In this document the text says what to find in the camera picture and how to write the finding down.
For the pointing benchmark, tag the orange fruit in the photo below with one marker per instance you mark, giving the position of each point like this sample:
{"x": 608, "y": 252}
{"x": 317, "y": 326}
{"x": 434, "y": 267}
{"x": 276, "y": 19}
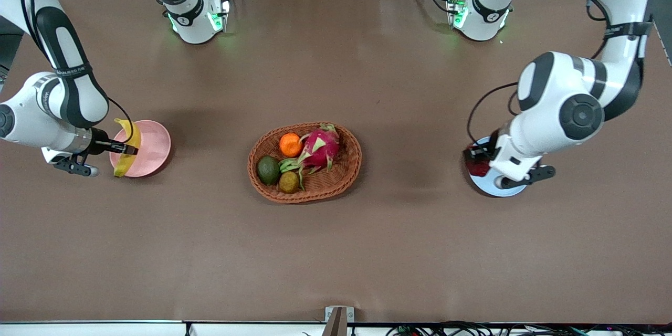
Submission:
{"x": 290, "y": 145}

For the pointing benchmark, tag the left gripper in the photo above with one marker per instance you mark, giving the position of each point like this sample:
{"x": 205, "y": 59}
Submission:
{"x": 476, "y": 154}

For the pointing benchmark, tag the pink plate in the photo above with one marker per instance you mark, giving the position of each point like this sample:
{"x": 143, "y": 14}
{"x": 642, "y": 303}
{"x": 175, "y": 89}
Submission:
{"x": 155, "y": 147}

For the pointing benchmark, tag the green avocado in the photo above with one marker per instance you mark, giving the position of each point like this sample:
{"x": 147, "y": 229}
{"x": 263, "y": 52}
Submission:
{"x": 268, "y": 170}

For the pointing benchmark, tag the pink dragon fruit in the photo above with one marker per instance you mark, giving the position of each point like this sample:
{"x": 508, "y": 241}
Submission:
{"x": 320, "y": 149}

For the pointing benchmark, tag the metal camera post bracket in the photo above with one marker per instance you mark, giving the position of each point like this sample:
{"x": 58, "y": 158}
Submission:
{"x": 331, "y": 315}

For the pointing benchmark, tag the dark red apple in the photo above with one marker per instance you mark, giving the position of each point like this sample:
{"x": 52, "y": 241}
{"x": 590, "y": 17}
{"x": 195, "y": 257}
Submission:
{"x": 476, "y": 168}

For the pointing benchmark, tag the yellow banana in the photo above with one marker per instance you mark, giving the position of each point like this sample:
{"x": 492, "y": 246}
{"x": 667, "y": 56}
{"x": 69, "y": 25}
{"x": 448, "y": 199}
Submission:
{"x": 135, "y": 134}

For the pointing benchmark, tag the brown wicker basket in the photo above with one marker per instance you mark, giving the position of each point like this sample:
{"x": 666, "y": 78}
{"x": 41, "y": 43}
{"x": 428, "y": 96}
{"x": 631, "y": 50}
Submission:
{"x": 325, "y": 186}

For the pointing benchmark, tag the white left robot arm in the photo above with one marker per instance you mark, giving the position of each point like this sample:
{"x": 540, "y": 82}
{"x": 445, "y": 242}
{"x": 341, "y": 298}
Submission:
{"x": 556, "y": 84}

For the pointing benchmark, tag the blue plate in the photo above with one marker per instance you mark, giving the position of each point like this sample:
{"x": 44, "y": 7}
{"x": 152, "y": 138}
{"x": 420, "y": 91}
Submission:
{"x": 485, "y": 185}

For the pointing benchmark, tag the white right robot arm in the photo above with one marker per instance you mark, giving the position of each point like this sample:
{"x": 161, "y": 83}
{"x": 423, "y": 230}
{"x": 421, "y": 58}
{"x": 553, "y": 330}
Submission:
{"x": 31, "y": 121}

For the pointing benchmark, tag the brown table cover sheet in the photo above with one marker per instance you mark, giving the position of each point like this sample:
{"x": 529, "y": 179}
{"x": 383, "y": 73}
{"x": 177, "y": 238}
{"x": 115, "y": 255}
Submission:
{"x": 336, "y": 252}

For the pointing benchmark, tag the brown-green kiwi fruit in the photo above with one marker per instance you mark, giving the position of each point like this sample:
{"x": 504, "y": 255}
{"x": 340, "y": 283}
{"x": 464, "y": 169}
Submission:
{"x": 289, "y": 182}

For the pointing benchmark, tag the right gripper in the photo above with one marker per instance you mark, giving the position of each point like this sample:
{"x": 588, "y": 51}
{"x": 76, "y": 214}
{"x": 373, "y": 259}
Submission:
{"x": 101, "y": 144}

